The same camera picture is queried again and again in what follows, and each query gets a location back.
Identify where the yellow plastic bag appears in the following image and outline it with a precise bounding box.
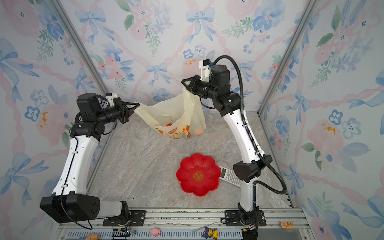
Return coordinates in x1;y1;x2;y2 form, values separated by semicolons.
135;88;206;139

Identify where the aluminium rail frame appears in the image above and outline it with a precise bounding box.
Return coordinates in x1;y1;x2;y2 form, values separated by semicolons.
52;208;315;240

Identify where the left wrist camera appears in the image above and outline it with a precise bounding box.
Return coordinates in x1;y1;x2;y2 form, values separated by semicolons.
105;93;118;107

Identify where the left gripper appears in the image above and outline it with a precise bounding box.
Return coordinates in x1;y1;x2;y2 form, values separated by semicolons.
98;99;140;127

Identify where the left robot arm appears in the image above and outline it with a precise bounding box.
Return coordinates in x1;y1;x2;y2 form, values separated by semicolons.
40;93;139;226

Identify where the white calculator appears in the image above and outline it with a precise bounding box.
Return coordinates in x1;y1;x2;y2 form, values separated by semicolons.
219;166;241;187

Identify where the purple yellow toy figure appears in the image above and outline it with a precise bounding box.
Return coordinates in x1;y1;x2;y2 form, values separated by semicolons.
202;227;219;240

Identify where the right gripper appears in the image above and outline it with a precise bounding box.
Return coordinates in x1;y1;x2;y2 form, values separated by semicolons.
181;77;219;104

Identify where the orange toy at edge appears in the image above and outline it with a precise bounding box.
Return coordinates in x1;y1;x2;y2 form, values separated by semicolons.
80;234;100;240

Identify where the pink pig toy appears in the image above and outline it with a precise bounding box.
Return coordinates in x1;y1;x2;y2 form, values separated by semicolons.
150;228;162;237

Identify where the small wooden tag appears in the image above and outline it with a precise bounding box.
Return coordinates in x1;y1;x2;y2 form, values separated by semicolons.
280;221;295;229

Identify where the red flower-shaped bowl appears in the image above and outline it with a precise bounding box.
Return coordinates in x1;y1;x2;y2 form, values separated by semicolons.
176;153;221;197

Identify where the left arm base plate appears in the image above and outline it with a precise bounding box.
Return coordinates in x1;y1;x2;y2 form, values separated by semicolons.
103;210;147;227

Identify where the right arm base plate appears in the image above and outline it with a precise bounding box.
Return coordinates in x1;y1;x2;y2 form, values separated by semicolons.
221;210;267;228

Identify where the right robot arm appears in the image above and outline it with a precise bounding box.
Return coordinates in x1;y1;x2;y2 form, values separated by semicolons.
182;65;272;225

